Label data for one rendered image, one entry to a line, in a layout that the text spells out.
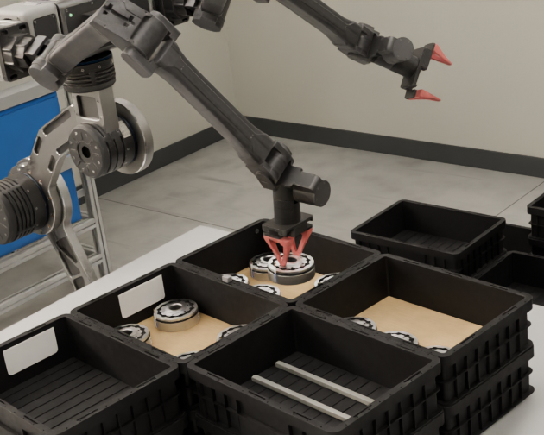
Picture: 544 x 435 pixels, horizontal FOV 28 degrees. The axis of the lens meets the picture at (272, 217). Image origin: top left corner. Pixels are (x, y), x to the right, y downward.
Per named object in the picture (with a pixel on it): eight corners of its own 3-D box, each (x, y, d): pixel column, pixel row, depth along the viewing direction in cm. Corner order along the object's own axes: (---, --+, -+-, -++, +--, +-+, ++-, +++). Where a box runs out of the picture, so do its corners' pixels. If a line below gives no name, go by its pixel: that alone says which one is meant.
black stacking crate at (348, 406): (192, 417, 213) (184, 367, 209) (297, 354, 231) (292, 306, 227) (340, 493, 186) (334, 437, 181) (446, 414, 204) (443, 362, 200)
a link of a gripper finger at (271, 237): (308, 261, 237) (306, 221, 233) (288, 273, 232) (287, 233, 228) (284, 254, 241) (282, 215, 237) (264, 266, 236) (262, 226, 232)
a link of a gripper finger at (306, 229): (315, 256, 238) (313, 217, 235) (295, 269, 233) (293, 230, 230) (290, 250, 243) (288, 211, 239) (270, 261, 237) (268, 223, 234)
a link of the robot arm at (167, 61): (144, 13, 209) (115, 54, 205) (160, 9, 205) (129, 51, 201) (284, 153, 230) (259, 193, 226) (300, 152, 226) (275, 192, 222)
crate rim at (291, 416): (184, 375, 210) (182, 364, 209) (293, 313, 228) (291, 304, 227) (335, 446, 182) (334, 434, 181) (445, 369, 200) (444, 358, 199)
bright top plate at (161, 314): (145, 312, 248) (145, 310, 248) (182, 296, 253) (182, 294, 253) (168, 326, 240) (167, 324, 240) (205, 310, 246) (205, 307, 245)
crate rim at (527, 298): (293, 313, 228) (291, 304, 227) (385, 261, 246) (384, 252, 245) (445, 369, 200) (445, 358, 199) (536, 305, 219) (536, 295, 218)
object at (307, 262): (258, 267, 237) (258, 265, 237) (287, 250, 244) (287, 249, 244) (294, 278, 231) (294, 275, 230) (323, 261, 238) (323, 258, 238)
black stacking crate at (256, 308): (77, 359, 241) (67, 313, 237) (179, 306, 259) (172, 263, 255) (191, 417, 213) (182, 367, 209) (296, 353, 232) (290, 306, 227)
